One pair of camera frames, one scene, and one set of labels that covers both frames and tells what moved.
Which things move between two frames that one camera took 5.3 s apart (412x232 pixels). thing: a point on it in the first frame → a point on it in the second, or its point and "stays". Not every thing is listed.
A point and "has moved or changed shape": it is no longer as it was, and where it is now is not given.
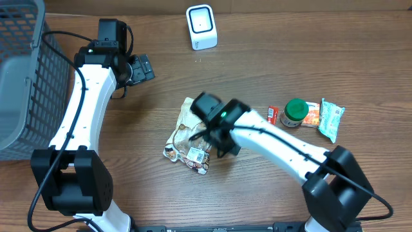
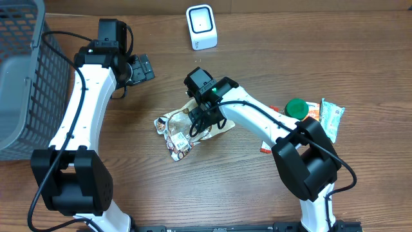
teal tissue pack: (330, 116) stays
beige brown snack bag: (194, 153) has moved or changed shape
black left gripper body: (143, 71) stays
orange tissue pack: (313, 118) stays
